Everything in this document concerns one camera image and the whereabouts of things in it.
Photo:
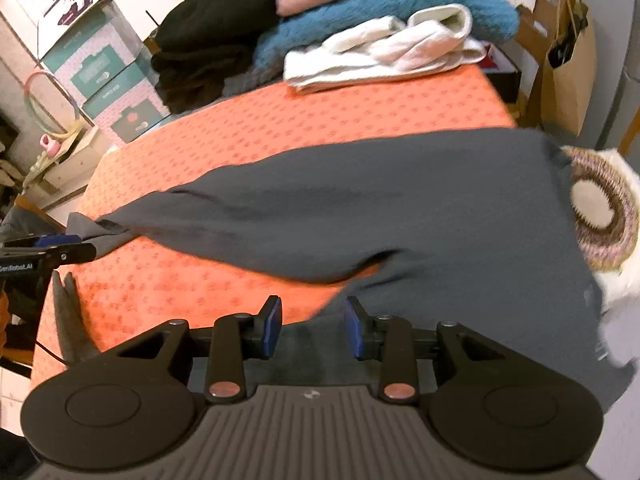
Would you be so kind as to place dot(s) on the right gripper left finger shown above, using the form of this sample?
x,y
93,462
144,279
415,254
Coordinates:
x,y
237,338

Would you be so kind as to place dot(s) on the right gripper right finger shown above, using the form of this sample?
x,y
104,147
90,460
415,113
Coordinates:
x,y
386,339

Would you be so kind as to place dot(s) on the dark grey sweater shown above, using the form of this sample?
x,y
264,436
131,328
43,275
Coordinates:
x,y
472,226

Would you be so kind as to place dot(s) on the pink kettlebell toy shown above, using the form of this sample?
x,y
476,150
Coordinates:
x,y
50,145

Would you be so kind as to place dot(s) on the pink green hula hoop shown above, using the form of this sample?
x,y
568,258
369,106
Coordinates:
x,y
52,108

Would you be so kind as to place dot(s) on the black box with red item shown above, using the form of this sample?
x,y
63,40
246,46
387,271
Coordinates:
x,y
502,73

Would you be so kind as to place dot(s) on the black folded garment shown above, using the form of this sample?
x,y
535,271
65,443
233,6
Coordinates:
x,y
204,42

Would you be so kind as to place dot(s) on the white folded garment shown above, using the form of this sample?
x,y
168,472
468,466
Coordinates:
x,y
432,41

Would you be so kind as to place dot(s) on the brown paper bag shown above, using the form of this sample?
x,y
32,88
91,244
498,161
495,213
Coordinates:
x,y
559,36

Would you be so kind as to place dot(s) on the teal knitted sweater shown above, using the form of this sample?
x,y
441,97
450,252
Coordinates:
x,y
493,20

